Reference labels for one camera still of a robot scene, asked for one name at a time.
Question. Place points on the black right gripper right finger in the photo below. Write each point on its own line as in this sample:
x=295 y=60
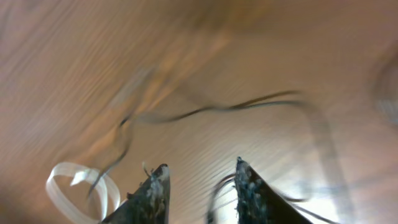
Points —
x=258 y=203

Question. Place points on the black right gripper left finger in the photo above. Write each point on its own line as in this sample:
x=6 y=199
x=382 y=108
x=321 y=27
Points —
x=149 y=204

